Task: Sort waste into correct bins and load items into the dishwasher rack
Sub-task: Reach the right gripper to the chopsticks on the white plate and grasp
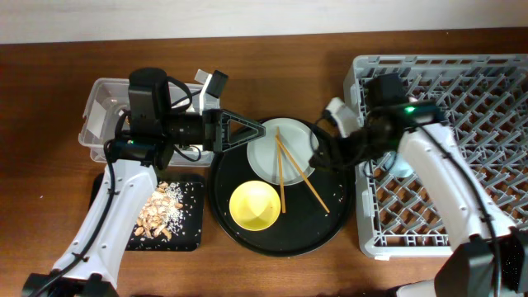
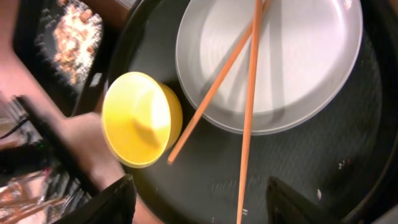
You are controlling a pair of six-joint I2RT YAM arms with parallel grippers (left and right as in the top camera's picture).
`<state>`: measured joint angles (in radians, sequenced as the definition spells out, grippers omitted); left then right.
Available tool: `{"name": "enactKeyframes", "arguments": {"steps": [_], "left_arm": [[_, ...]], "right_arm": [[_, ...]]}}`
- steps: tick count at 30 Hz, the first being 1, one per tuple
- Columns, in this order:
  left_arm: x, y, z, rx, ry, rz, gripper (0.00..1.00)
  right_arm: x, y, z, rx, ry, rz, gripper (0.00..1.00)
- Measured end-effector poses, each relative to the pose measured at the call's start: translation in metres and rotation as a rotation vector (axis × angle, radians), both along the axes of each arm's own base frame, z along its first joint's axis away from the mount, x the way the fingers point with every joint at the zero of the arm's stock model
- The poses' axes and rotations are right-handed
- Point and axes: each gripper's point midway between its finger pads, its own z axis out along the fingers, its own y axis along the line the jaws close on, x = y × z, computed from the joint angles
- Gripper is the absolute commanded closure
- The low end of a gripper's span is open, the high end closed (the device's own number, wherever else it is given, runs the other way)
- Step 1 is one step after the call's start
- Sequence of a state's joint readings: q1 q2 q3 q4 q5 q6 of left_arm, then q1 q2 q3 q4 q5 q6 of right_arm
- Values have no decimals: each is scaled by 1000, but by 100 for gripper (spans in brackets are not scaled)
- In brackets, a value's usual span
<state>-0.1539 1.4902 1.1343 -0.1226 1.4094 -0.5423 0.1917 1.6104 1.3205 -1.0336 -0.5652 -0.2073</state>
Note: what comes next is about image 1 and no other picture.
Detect blue cup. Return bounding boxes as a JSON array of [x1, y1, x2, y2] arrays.
[[384, 152, 414, 178]]

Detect yellow bowl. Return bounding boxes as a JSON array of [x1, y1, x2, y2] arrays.
[[229, 181, 281, 232]]

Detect food scraps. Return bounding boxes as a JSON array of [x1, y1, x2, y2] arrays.
[[132, 181, 196, 243]]

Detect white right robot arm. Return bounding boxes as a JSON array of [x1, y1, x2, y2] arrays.
[[309, 74, 527, 296]]

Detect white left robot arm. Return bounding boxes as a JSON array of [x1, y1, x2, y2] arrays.
[[21, 68, 266, 296]]

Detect clear plastic waste bin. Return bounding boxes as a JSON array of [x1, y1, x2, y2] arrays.
[[78, 78, 215, 167]]

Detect grey dishwasher rack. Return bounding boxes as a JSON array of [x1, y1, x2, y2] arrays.
[[343, 54, 527, 260]]

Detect right wooden chopstick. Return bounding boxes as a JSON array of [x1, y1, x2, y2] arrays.
[[276, 135, 330, 214]]

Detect wooden chopstick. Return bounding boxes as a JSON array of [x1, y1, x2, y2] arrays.
[[276, 127, 286, 214], [276, 135, 330, 214]]

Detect left wooden chopstick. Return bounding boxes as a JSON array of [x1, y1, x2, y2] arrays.
[[276, 127, 286, 214]]

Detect round black serving tray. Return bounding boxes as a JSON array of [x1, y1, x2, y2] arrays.
[[208, 145, 356, 257]]

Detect black rectangular tray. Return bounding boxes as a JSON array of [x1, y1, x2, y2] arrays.
[[88, 172, 205, 252]]

